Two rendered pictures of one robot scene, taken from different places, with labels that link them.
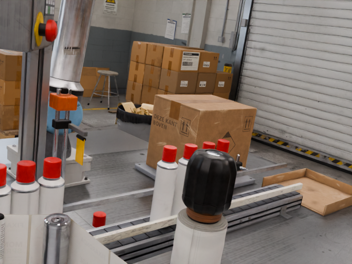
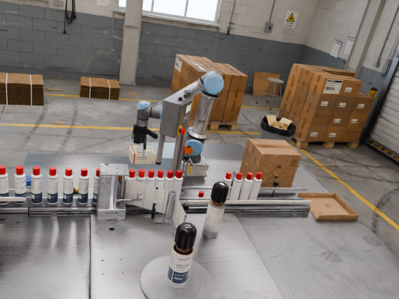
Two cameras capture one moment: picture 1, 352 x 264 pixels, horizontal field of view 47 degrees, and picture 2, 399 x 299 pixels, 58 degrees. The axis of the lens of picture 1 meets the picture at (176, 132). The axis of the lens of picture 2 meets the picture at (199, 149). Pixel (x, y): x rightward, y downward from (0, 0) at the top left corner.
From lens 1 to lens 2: 1.23 m
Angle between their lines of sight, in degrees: 24
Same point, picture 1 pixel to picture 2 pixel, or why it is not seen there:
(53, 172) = (179, 175)
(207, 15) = (369, 41)
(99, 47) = (275, 57)
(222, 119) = (276, 158)
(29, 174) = (170, 175)
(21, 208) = (166, 185)
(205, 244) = (214, 211)
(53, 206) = (177, 187)
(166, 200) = not seen: hidden behind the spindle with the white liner
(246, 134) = (293, 168)
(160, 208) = not seen: hidden behind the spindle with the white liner
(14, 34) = (171, 132)
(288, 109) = not seen: outside the picture
